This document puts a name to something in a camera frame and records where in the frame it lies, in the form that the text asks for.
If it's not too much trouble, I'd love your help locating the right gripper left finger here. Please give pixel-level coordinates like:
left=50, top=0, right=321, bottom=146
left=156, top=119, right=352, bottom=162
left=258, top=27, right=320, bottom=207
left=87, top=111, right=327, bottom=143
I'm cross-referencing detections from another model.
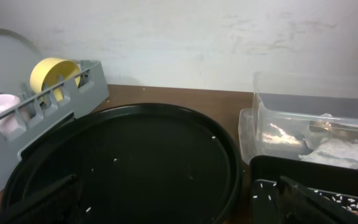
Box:
left=0, top=174, right=83, bottom=224

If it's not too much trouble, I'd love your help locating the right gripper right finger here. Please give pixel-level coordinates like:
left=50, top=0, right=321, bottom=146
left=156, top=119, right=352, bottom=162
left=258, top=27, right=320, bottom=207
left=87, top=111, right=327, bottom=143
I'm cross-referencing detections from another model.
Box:
left=275, top=176, right=358, bottom=224

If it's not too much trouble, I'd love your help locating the peanut shells and rice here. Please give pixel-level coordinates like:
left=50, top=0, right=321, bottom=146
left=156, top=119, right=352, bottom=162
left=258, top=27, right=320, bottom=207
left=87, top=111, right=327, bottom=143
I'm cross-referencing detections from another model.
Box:
left=250, top=180, right=358, bottom=224

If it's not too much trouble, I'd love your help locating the pink plastic cup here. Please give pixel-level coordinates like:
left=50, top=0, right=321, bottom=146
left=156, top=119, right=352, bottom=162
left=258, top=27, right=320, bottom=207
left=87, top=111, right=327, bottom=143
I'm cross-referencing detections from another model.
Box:
left=0, top=94, right=21, bottom=137

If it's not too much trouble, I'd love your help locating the yellow bowl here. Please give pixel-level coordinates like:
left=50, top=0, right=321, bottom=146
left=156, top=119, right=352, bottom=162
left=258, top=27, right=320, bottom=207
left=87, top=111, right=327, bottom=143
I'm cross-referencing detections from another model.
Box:
left=30, top=57, right=81, bottom=93

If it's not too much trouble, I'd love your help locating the grey round plate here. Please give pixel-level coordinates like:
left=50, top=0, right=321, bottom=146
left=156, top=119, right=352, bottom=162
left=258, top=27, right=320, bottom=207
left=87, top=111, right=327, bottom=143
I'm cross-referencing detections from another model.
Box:
left=0, top=28, right=45, bottom=99

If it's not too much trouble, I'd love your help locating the grey dishwasher rack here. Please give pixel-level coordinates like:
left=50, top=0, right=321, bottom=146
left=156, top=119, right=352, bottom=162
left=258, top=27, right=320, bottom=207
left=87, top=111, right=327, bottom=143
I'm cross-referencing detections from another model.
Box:
left=0, top=60, right=109, bottom=191

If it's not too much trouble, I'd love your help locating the rectangular black tray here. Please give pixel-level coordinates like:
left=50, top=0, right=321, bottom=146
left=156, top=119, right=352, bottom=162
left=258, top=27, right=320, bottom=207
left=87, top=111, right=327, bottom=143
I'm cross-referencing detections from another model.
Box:
left=250, top=156, right=358, bottom=224

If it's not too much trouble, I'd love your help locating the crumpled white tissue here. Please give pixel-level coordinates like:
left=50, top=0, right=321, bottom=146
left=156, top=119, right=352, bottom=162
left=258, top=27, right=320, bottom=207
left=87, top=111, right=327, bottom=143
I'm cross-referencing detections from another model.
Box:
left=298, top=113, right=358, bottom=174

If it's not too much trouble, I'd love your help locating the round black tray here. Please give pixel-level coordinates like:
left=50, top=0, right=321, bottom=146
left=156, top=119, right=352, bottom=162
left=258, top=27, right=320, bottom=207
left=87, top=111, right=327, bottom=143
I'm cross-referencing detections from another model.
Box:
left=1, top=103, right=242, bottom=223

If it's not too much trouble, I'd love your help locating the clear plastic bin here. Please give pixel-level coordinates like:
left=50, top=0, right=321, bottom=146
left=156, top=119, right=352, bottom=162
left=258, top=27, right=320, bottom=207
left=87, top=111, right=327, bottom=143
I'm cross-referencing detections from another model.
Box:
left=238, top=72, right=358, bottom=170

